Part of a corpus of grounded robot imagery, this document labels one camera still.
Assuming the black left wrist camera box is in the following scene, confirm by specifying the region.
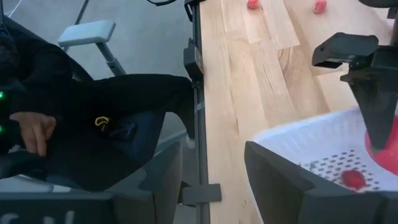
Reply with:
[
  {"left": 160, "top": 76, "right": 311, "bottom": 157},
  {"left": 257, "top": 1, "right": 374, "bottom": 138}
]
[{"left": 312, "top": 32, "right": 379, "bottom": 70}]

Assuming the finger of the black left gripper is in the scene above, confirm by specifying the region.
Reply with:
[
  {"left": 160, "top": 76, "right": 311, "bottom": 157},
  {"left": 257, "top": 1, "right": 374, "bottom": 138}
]
[{"left": 350, "top": 85, "right": 398, "bottom": 151}]

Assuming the black device with green lights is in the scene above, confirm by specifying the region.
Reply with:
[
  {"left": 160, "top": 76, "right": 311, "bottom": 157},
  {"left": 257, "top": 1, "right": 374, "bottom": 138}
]
[{"left": 0, "top": 88, "right": 12, "bottom": 153}]

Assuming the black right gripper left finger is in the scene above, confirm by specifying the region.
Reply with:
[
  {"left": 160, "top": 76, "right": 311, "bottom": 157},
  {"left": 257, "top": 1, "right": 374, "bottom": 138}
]
[{"left": 111, "top": 142, "right": 184, "bottom": 224}]

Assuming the person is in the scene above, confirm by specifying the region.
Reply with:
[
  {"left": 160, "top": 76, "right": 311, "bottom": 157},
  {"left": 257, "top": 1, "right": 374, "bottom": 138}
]
[{"left": 0, "top": 15, "right": 196, "bottom": 192}]

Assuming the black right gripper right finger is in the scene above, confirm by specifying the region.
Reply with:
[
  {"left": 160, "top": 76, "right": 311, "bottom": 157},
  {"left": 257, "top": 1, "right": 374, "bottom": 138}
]
[{"left": 244, "top": 141, "right": 315, "bottom": 224}]

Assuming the person's hand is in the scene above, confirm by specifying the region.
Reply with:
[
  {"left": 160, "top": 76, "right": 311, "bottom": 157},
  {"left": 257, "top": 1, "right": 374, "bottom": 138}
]
[{"left": 9, "top": 111, "right": 57, "bottom": 157}]

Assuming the large red round produce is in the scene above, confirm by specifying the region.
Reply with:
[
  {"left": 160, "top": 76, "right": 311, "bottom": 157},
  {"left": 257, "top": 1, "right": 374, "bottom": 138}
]
[{"left": 364, "top": 115, "right": 398, "bottom": 177}]

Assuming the grey padded chair armrest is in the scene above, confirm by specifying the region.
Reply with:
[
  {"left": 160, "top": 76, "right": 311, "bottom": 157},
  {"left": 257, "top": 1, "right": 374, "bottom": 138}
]
[{"left": 57, "top": 19, "right": 127, "bottom": 77}]

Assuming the black frame-mounted box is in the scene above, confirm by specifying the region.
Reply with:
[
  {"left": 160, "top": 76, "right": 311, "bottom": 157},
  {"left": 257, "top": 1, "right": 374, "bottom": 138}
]
[{"left": 182, "top": 37, "right": 205, "bottom": 82}]

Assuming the white perforated plastic container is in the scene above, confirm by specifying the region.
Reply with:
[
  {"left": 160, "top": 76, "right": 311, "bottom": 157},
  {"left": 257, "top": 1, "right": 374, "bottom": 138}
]
[{"left": 248, "top": 105, "right": 398, "bottom": 224}]

